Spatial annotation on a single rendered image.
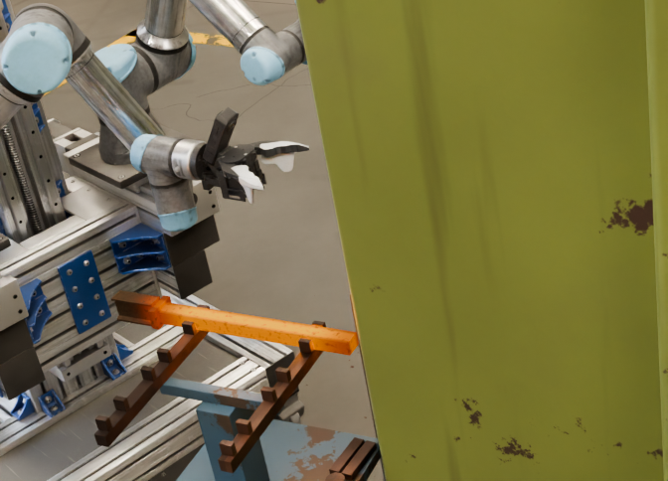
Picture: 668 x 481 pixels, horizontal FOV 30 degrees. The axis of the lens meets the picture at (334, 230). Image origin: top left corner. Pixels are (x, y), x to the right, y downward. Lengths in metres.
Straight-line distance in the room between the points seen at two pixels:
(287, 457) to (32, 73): 0.81
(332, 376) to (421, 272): 1.87
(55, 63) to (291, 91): 2.84
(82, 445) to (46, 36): 1.12
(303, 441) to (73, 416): 1.09
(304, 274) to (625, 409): 2.40
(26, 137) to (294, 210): 1.56
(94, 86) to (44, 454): 0.97
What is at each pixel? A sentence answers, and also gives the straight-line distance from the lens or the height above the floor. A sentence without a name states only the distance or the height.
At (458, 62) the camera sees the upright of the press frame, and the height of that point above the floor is 1.47.
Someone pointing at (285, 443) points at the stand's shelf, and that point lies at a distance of 2.13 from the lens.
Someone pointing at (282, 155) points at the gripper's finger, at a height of 0.98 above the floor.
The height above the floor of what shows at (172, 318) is 0.92.
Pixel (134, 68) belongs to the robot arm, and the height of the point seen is 1.02.
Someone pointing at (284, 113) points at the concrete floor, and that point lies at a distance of 4.87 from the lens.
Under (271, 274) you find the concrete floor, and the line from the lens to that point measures 3.84.
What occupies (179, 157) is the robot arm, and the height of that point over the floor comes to 1.00.
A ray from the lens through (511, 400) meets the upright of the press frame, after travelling 1.56.
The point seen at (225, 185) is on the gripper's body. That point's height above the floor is 0.96.
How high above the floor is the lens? 1.99
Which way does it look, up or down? 30 degrees down
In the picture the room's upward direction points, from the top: 11 degrees counter-clockwise
